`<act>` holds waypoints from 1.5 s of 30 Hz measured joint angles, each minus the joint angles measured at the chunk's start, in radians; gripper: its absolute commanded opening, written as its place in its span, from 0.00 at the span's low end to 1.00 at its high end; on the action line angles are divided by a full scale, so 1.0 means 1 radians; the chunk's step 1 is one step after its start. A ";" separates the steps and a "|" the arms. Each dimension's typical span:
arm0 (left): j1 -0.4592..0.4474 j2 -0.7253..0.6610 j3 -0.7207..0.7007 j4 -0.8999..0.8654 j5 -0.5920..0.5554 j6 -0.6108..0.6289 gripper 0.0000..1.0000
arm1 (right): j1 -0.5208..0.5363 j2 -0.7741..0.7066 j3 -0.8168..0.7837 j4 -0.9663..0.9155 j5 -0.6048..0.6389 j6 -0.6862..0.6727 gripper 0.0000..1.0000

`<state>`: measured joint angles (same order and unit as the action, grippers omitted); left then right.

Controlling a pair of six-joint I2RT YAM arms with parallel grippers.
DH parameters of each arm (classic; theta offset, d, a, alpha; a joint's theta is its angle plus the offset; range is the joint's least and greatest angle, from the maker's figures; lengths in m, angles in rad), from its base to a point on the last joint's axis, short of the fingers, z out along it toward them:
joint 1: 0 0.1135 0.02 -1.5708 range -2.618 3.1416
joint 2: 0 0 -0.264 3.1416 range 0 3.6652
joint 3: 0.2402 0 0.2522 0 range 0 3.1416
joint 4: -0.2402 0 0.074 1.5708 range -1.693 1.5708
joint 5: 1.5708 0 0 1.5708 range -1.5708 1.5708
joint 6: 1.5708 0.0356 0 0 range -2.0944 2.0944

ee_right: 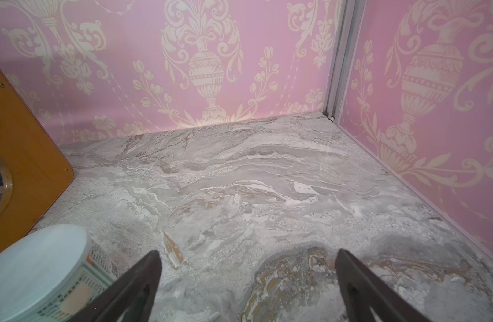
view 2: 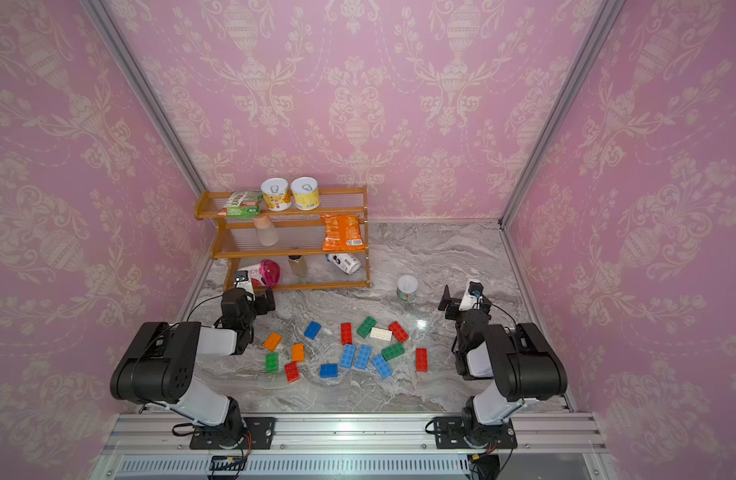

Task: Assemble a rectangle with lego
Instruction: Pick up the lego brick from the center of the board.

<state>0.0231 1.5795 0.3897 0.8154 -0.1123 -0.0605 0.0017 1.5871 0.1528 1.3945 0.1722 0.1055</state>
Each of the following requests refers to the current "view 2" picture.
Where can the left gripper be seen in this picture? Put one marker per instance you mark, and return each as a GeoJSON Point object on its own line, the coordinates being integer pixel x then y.
{"type": "Point", "coordinates": [262, 301]}

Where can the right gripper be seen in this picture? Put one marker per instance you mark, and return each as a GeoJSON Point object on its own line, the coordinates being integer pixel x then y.
{"type": "Point", "coordinates": [453, 304]}

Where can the orange brick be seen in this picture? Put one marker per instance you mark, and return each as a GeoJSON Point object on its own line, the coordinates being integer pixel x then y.
{"type": "Point", "coordinates": [272, 342]}
{"type": "Point", "coordinates": [298, 353]}

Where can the light blue brick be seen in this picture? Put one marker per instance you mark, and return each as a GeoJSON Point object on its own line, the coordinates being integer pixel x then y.
{"type": "Point", "coordinates": [348, 356]}
{"type": "Point", "coordinates": [363, 357]}
{"type": "Point", "coordinates": [382, 366]}

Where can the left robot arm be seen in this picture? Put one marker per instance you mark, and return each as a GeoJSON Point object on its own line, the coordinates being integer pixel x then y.
{"type": "Point", "coordinates": [158, 368]}

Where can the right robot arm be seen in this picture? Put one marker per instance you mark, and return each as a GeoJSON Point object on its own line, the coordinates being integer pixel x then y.
{"type": "Point", "coordinates": [518, 361]}

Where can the pink lying cup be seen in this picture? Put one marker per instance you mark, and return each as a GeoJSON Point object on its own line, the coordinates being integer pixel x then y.
{"type": "Point", "coordinates": [265, 274]}

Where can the red brick far right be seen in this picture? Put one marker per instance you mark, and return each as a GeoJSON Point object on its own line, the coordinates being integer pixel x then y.
{"type": "Point", "coordinates": [421, 360]}

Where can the red brick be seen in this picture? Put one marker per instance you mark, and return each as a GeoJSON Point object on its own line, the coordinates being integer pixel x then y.
{"type": "Point", "coordinates": [346, 333]}
{"type": "Point", "coordinates": [292, 372]}
{"type": "Point", "coordinates": [421, 360]}
{"type": "Point", "coordinates": [398, 332]}

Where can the small green brick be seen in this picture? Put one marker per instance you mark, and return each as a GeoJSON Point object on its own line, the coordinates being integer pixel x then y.
{"type": "Point", "coordinates": [272, 364]}

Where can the red brick upper right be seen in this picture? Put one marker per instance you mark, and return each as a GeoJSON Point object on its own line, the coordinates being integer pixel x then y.
{"type": "Point", "coordinates": [398, 332]}

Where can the small brown jar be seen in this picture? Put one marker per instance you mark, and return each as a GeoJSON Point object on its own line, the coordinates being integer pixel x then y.
{"type": "Point", "coordinates": [298, 265]}

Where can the white lid green can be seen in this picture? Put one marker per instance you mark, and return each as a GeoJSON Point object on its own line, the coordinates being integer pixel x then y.
{"type": "Point", "coordinates": [407, 288]}

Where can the dark blue brick upper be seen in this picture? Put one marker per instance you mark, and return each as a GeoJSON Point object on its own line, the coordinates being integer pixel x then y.
{"type": "Point", "coordinates": [312, 330]}

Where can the dark blue brick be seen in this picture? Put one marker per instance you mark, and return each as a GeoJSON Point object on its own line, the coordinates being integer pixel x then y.
{"type": "Point", "coordinates": [329, 371]}
{"type": "Point", "coordinates": [312, 330]}

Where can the clear plastic bottle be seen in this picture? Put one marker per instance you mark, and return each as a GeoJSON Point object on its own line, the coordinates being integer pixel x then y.
{"type": "Point", "coordinates": [266, 231]}

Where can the green brick lower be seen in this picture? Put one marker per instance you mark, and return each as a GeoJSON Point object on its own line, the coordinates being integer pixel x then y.
{"type": "Point", "coordinates": [393, 351]}

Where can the red brick lower left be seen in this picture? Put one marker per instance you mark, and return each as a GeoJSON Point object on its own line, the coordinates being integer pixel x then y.
{"type": "Point", "coordinates": [292, 372]}

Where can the white brick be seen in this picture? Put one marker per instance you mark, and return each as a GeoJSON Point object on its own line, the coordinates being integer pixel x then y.
{"type": "Point", "coordinates": [381, 334]}

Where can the green white snack packet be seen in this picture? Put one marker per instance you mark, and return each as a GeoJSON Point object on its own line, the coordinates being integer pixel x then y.
{"type": "Point", "coordinates": [242, 205]}

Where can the dark blue brick lower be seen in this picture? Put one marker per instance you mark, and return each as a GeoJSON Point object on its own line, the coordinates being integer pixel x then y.
{"type": "Point", "coordinates": [329, 371]}

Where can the green brick upper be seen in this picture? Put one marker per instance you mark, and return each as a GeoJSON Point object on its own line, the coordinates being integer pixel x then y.
{"type": "Point", "coordinates": [365, 328]}

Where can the wooden three-tier shelf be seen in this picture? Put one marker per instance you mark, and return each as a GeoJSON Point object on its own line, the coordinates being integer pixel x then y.
{"type": "Point", "coordinates": [301, 233]}

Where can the red brick centre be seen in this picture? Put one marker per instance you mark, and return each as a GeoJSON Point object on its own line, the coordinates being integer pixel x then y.
{"type": "Point", "coordinates": [346, 333]}

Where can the white black lying can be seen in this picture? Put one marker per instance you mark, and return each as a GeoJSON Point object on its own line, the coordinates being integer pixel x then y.
{"type": "Point", "coordinates": [347, 263]}

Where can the left yellow noodle cup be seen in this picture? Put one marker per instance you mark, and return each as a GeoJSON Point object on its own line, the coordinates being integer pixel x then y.
{"type": "Point", "coordinates": [277, 194]}

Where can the yellow noodle cup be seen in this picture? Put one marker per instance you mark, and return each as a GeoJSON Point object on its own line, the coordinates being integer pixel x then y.
{"type": "Point", "coordinates": [306, 193]}
{"type": "Point", "coordinates": [277, 194]}

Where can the orange chip bag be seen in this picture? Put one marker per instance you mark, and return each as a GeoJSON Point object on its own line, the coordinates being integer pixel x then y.
{"type": "Point", "coordinates": [342, 233]}

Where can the right yellow noodle cup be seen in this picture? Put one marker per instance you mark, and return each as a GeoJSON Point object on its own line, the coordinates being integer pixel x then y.
{"type": "Point", "coordinates": [306, 193]}

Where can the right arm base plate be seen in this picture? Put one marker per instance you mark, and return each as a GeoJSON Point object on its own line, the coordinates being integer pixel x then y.
{"type": "Point", "coordinates": [452, 432]}

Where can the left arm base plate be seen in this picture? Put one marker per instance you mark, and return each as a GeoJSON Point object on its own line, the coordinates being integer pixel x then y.
{"type": "Point", "coordinates": [256, 433]}

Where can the aluminium front rail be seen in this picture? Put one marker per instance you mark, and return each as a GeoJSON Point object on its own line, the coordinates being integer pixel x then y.
{"type": "Point", "coordinates": [359, 446]}

